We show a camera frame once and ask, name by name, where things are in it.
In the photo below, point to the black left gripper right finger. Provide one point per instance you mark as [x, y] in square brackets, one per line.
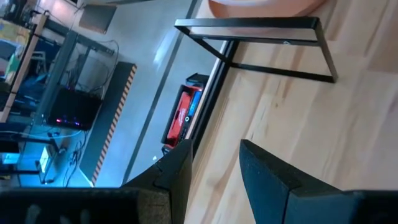
[267, 189]

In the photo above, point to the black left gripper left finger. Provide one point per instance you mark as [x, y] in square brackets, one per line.
[177, 189]

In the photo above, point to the terracotta plate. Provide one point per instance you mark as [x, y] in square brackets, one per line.
[298, 11]

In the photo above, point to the peach plate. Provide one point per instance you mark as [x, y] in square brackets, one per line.
[242, 2]

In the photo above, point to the red black power station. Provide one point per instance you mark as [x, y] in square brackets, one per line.
[178, 124]

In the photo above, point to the black mat hazard-striped edge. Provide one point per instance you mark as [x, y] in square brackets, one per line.
[99, 140]

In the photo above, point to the black computer tower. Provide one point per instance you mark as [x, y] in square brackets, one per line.
[74, 109]

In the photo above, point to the grey metal stand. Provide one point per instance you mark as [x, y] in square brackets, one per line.
[56, 77]

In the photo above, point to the brown perforated panel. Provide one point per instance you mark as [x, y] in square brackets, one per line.
[98, 18]

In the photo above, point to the wooden edged workbench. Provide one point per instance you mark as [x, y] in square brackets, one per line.
[21, 71]

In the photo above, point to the wooden shelf black frame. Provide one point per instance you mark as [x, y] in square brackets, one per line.
[248, 22]

